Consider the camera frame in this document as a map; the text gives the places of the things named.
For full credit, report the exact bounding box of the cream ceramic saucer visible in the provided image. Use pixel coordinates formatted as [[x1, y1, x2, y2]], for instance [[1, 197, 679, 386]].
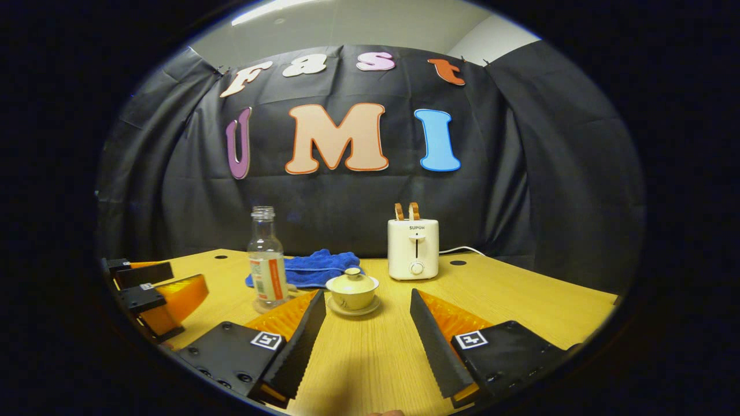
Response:
[[327, 296, 382, 317]]

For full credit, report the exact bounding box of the blue towel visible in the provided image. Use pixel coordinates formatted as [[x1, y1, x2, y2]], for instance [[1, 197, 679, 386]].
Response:
[[245, 249, 365, 289]]

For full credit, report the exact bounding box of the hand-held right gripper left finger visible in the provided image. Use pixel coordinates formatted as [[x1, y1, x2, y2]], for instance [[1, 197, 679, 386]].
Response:
[[173, 289, 327, 402]]

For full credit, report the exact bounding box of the cream teacup lid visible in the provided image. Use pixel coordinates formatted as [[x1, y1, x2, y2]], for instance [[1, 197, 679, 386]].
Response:
[[325, 268, 380, 292]]

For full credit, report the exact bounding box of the black backdrop cloth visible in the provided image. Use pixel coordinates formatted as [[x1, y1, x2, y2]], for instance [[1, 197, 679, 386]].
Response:
[[95, 40, 645, 295]]

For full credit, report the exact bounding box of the cream ceramic teacup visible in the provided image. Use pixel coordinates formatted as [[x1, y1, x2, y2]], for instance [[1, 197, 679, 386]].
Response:
[[327, 286, 378, 311]]

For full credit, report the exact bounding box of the round cork coaster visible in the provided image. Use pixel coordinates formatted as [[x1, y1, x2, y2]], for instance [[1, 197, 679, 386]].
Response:
[[252, 291, 301, 315]]

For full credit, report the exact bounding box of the clear plastic water bottle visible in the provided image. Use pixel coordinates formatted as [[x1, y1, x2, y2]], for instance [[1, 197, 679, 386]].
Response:
[[247, 206, 289, 313]]

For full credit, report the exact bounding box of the white toaster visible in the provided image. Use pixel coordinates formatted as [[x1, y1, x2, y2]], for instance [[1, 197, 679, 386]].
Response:
[[387, 219, 440, 281]]

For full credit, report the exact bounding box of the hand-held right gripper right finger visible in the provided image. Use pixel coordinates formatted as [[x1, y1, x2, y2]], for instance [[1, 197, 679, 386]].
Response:
[[409, 288, 570, 408]]

